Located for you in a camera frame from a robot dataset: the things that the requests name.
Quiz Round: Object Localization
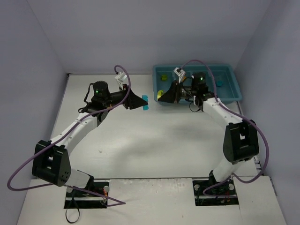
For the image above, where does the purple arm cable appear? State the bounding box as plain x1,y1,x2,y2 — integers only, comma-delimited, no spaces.
7,65,130,207
180,60,270,196

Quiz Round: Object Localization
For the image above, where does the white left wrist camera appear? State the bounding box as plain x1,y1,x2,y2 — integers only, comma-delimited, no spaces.
115,72,127,90

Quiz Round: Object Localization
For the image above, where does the teal divided plastic tray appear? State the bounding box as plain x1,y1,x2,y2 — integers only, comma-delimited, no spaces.
152,62,242,105

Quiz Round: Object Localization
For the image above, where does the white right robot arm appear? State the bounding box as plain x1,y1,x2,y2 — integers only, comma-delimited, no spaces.
157,72,259,185

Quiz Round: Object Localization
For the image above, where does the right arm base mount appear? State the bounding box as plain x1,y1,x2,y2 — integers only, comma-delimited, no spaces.
192,175,239,207

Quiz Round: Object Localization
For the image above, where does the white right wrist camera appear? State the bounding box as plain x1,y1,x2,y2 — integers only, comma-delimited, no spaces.
173,67,186,83

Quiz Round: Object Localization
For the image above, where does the light blue long lego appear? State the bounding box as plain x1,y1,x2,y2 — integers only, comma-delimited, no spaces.
142,95,149,111

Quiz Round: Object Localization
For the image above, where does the black loose cable loop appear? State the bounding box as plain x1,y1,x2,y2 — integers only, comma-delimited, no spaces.
65,194,81,223

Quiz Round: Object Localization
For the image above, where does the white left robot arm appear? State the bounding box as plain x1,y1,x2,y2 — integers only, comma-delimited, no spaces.
32,81,148,189

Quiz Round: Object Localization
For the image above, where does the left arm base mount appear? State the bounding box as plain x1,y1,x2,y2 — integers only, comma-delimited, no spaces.
64,180,109,209

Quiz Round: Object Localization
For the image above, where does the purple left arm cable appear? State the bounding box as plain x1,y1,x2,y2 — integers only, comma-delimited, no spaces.
7,65,130,207

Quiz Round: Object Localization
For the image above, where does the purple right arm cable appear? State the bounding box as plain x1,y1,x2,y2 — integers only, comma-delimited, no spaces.
180,60,270,196

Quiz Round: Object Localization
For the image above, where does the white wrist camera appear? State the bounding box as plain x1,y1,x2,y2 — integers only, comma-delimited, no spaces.
115,72,127,90
173,67,186,83

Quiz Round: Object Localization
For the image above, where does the lime green curved lego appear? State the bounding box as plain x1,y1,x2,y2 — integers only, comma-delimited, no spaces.
157,90,165,99

